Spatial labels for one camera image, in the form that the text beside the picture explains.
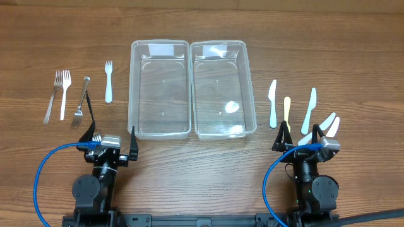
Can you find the yellow plastic knife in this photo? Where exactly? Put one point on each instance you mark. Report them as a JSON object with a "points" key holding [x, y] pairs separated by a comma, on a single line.
{"points": [[286, 110]]}

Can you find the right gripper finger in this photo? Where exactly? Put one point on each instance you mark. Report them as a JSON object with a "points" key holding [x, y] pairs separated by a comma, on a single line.
{"points": [[283, 141], [316, 131]]}

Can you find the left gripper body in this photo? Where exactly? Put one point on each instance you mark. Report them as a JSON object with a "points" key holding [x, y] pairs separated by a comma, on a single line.
{"points": [[107, 156]]}

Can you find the left clear plastic container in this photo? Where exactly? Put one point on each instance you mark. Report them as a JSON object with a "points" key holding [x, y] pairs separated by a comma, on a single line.
{"points": [[159, 105]]}

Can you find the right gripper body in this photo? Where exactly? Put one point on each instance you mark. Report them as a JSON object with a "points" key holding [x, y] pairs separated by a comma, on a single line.
{"points": [[300, 154]]}

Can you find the silver metal fork upside down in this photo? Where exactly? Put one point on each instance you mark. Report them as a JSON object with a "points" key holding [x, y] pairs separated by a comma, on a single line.
{"points": [[78, 115]]}

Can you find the cream plastic knife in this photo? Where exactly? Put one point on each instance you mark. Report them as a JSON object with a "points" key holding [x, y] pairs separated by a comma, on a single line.
{"points": [[334, 128]]}

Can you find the pale blue plastic fork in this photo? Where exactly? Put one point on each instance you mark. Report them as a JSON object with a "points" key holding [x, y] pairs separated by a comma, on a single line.
{"points": [[108, 90]]}

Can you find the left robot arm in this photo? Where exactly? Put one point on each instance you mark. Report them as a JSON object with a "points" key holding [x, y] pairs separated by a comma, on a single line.
{"points": [[94, 192]]}

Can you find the clear plastic container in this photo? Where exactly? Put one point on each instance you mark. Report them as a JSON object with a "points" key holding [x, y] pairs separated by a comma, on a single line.
{"points": [[159, 105], [223, 100]]}

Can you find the white plastic fork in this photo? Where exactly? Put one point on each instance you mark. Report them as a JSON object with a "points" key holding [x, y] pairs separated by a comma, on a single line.
{"points": [[66, 83]]}

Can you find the right clear plastic container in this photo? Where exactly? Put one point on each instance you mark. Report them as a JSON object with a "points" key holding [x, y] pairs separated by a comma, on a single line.
{"points": [[223, 100]]}

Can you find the pale blue knife angled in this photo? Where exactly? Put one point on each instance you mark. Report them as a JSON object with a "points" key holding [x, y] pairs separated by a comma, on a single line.
{"points": [[323, 126]]}

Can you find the silver metal fork far left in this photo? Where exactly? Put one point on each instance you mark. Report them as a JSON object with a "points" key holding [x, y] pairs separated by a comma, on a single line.
{"points": [[57, 85]]}

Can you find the pale blue knife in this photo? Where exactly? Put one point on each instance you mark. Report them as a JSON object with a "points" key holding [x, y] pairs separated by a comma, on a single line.
{"points": [[271, 97], [311, 106]]}

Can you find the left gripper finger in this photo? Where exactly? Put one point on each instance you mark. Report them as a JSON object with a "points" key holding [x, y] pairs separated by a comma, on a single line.
{"points": [[87, 137], [133, 149]]}

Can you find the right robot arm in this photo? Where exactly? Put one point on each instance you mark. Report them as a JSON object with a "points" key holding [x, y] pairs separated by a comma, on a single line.
{"points": [[315, 193]]}

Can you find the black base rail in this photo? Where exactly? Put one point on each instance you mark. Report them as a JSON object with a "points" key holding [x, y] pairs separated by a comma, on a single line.
{"points": [[148, 220]]}

